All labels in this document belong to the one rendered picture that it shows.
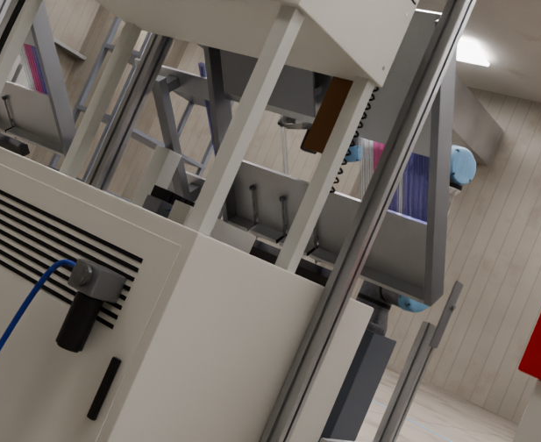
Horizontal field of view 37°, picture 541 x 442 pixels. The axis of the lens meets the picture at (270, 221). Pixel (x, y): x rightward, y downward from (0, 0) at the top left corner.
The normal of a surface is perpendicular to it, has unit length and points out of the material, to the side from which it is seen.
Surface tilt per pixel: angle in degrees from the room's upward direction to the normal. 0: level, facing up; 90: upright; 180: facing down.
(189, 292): 90
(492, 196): 90
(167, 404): 90
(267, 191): 133
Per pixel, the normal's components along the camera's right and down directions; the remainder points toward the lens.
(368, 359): 0.75, 0.29
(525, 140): -0.53, -0.27
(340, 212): -0.65, 0.44
